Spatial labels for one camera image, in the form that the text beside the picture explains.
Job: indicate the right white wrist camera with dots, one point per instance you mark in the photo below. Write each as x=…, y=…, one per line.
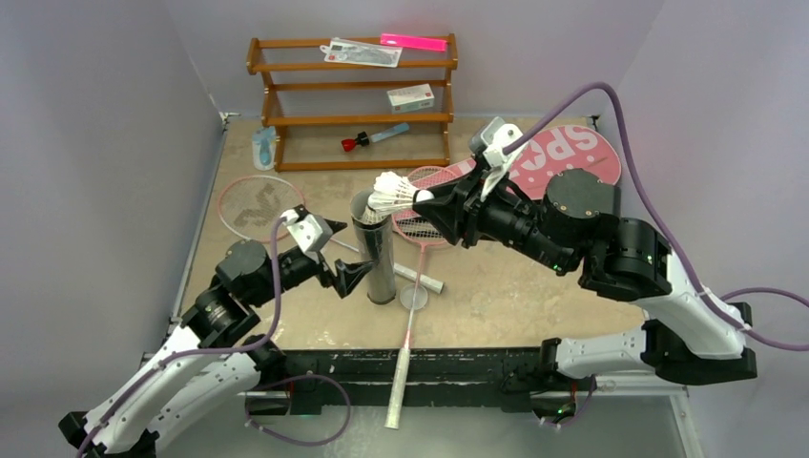
x=496, y=146

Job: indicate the pink sport racket bag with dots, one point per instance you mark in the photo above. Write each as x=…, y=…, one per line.
x=561, y=148

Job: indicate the pink fluorescent bar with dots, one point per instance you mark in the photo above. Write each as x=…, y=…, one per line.
x=413, y=42

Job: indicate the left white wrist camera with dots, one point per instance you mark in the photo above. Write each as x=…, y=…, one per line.
x=309, y=231

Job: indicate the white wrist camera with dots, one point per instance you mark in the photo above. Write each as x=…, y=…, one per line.
x=309, y=231
x=496, y=146

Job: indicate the light blue white device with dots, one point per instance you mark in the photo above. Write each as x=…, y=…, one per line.
x=263, y=143

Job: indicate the white shuttlecock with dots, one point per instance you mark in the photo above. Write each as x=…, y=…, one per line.
x=393, y=193

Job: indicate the black shuttlecock tube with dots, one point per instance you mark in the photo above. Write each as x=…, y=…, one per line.
x=374, y=237

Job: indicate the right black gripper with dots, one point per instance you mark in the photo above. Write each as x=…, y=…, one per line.
x=471, y=211

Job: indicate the pink white badminton racket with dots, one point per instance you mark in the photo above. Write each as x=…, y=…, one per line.
x=413, y=228

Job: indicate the red black blue marker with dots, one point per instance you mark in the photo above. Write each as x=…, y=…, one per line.
x=363, y=139

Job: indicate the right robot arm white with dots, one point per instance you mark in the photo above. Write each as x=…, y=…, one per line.
x=576, y=227

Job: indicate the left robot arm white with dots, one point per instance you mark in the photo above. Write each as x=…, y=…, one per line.
x=215, y=353

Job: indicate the wooden three-tier shelf rack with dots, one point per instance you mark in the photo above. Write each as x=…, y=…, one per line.
x=272, y=113

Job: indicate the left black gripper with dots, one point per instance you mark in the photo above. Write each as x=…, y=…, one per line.
x=347, y=274

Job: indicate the pink badminton racket left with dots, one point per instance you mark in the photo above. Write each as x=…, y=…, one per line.
x=259, y=205

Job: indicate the white red small box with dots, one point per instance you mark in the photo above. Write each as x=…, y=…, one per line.
x=411, y=99

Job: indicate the white packaged item on shelf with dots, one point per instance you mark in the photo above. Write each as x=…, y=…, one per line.
x=358, y=53

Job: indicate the clear plastic tube lid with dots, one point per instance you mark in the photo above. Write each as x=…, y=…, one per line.
x=413, y=297

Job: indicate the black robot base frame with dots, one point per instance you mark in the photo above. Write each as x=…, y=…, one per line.
x=514, y=380

